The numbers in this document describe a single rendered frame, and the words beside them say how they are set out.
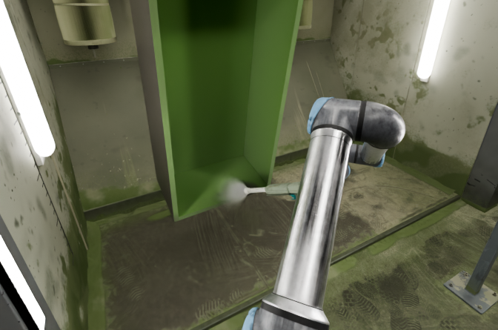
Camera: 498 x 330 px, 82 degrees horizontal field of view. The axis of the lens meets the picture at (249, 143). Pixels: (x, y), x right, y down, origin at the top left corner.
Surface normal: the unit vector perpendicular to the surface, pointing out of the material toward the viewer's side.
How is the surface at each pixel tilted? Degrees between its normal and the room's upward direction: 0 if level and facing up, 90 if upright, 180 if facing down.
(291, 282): 38
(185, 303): 0
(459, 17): 90
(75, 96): 57
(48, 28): 90
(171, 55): 102
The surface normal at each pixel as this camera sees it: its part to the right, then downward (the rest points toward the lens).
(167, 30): 0.48, 0.55
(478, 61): -0.89, 0.22
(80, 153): 0.38, -0.16
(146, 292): -0.02, -0.90
